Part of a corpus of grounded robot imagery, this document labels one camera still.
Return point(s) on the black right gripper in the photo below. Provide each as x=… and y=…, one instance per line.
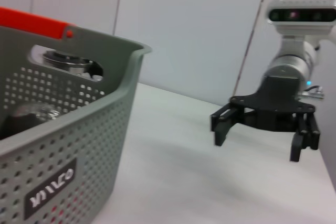
x=278, y=106

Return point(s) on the glass teacup black base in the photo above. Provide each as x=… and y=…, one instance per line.
x=29, y=119

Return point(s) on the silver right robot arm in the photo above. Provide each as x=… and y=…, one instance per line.
x=291, y=58

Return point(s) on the grey perforated storage bin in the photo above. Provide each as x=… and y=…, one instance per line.
x=92, y=129

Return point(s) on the glass teapot black lid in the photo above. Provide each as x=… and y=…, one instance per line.
x=71, y=64

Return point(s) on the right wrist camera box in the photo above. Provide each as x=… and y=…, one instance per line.
x=302, y=15

